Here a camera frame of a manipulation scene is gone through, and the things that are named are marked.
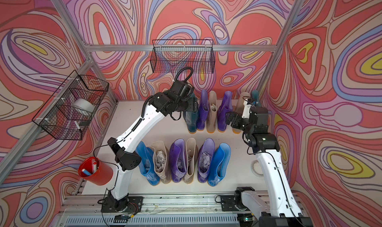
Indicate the purple boot front right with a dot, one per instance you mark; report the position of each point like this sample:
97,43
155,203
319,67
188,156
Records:
206,153

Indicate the beige boot back left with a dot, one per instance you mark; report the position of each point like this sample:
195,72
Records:
212,115

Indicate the black wire basket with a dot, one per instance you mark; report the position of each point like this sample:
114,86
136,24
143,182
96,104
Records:
58,120
171,55

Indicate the tape roll on table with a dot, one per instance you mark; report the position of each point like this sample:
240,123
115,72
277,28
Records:
256,169

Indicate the blue boot front right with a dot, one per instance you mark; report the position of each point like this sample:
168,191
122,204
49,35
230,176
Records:
219,164

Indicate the teal boot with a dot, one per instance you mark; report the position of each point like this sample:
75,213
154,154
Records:
192,116
255,98

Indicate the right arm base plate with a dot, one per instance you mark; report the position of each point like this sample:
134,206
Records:
228,203

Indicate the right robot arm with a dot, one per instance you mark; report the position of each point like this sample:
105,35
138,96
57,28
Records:
282,209

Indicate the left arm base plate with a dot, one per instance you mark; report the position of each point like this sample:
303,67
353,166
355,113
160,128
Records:
129,205

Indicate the black wire basket left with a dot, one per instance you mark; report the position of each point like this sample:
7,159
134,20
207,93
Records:
58,120

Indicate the dark purple boot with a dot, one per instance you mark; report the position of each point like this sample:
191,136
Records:
204,108
224,108

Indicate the blue boot front left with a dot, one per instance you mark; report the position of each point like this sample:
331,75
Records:
146,165

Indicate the beige boot front left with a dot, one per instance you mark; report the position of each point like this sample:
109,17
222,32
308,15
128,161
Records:
161,161

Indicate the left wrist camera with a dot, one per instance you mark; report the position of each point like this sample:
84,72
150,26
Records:
182,89

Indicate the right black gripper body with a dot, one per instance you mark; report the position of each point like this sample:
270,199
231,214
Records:
238,122

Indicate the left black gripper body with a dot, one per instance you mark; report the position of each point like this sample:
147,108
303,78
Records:
188,105

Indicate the blue marker in cup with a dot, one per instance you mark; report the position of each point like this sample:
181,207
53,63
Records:
85,172

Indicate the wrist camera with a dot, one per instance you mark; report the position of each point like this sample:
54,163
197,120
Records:
182,89
248,103

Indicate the black wire basket back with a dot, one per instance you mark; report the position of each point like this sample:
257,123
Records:
171,55

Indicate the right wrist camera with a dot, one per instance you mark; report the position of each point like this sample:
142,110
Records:
248,103

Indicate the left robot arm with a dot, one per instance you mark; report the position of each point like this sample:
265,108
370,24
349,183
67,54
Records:
124,147

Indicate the beige boot back right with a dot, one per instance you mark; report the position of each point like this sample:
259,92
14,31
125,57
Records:
240,103

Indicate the blue boot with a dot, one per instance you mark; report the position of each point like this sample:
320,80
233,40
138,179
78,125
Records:
219,164
146,165

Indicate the purple boot front left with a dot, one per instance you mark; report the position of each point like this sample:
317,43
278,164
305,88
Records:
178,165

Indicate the beige boot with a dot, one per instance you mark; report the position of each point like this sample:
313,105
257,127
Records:
191,152
240,103
212,115
161,161

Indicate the red cup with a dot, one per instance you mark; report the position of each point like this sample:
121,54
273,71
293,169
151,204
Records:
103,174

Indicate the beige boot front right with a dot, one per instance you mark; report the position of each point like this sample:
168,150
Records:
191,152

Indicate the white marker in cup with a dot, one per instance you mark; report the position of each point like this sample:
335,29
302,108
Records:
94,166

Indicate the white tape roll in basket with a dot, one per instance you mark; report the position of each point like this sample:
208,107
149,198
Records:
83,107

